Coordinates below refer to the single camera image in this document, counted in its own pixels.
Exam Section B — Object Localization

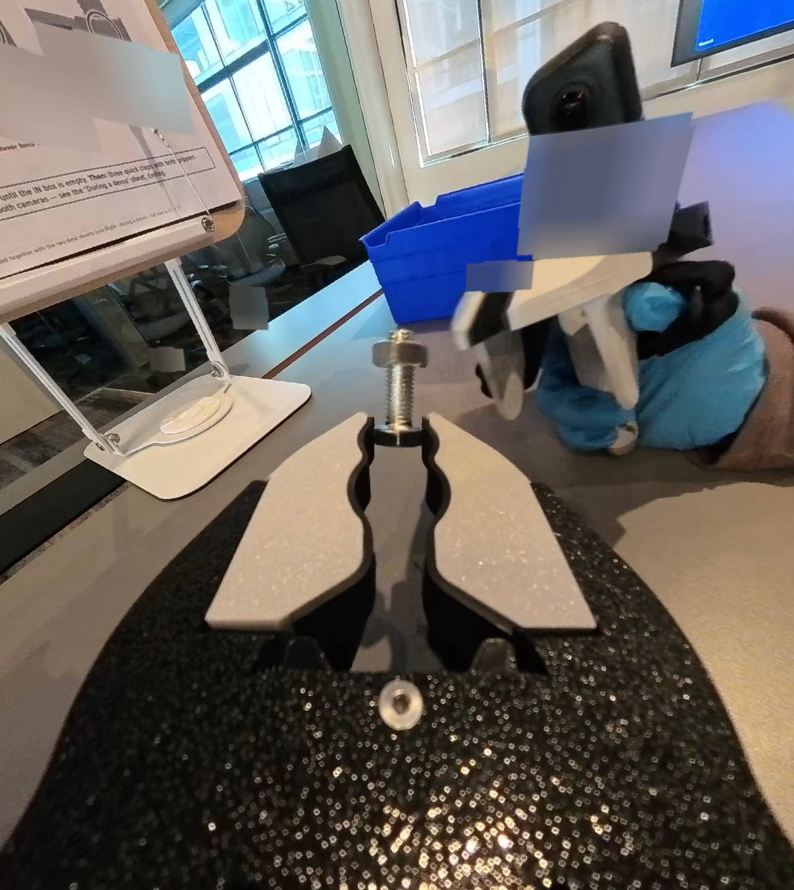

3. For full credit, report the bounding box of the person's right hand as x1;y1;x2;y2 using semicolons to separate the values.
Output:
536;280;769;454

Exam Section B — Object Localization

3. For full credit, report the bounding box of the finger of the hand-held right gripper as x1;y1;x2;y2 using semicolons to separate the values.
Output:
473;328;545;421
451;250;655;352

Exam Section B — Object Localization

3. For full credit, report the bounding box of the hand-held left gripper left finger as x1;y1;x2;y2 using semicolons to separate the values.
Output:
204;412;377;634

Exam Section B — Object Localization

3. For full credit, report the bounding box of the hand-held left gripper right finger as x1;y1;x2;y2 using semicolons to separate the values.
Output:
423;412;598;635

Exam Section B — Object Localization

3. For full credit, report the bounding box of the white framed window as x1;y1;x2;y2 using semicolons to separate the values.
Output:
397;0;683;168

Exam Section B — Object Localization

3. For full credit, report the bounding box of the steel hex bolt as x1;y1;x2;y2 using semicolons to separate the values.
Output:
372;330;427;447

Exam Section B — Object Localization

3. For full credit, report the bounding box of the instruction sheet on wooden stand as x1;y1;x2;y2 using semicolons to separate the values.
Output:
0;0;313;500

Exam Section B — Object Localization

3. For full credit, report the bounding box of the black computer monitor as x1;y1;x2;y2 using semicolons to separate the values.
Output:
671;0;794;140

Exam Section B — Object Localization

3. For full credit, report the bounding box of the black office chair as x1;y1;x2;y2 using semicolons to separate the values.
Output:
258;145;386;270

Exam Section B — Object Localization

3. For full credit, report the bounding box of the paned window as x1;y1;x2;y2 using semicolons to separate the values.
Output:
171;0;350;179

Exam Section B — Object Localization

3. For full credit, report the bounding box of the printed instruction sheet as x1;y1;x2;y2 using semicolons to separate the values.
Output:
0;0;243;294

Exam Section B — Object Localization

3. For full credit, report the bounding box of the steel hex nut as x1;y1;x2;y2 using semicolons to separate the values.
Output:
370;339;430;371

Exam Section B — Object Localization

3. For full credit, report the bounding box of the blue plastic bin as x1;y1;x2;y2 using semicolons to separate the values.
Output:
360;174;533;325

